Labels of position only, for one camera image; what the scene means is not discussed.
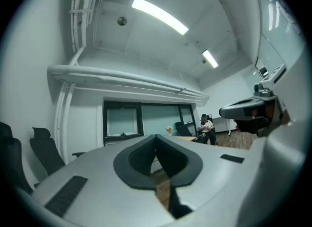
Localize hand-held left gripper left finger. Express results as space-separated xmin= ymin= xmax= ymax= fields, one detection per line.
xmin=30 ymin=134 xmax=177 ymax=227

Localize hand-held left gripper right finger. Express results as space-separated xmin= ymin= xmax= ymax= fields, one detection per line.
xmin=155 ymin=134 xmax=255 ymax=227

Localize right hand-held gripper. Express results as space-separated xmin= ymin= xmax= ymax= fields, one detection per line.
xmin=218 ymin=50 xmax=312 ymax=227

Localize white table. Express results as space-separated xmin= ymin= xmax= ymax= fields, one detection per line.
xmin=214 ymin=115 xmax=233 ymax=136

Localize black office chair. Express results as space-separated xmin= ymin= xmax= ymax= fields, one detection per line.
xmin=174 ymin=120 xmax=195 ymax=137
xmin=0 ymin=121 xmax=34 ymax=195
xmin=29 ymin=127 xmax=86 ymax=176

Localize white vertical pipes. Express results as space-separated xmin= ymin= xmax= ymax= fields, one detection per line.
xmin=54 ymin=81 xmax=77 ymax=159

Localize long ceiling light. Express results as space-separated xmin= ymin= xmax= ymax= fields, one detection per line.
xmin=202 ymin=49 xmax=219 ymax=69
xmin=131 ymin=0 xmax=189 ymax=36

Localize white horizontal insulated pipe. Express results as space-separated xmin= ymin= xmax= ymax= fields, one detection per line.
xmin=46 ymin=64 xmax=211 ymax=105

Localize white ceiling pipe bundle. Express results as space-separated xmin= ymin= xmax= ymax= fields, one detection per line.
xmin=69 ymin=0 xmax=104 ymax=66

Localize black window frame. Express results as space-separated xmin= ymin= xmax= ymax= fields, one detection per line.
xmin=102 ymin=100 xmax=197 ymax=147

